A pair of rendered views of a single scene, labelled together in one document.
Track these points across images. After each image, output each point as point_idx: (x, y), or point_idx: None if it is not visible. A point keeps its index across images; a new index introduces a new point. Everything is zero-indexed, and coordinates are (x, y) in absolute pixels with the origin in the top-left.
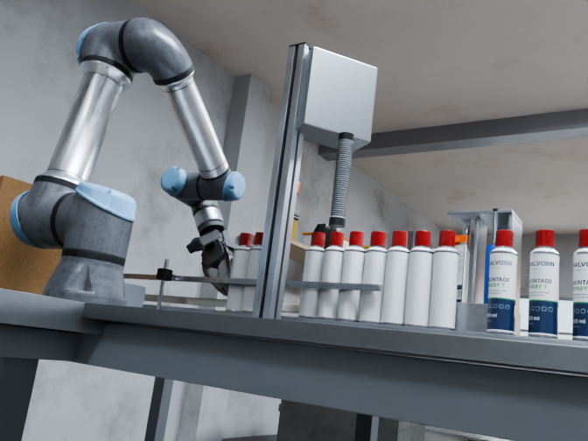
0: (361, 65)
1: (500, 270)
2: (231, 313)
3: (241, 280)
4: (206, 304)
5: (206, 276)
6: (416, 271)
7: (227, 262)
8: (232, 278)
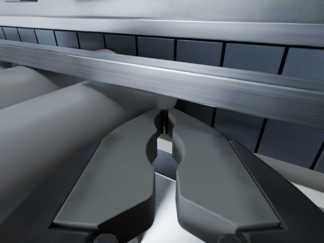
0: None
1: None
2: (128, 18)
3: (38, 47)
4: (303, 168)
5: (277, 183)
6: None
7: (63, 185)
8: (62, 52)
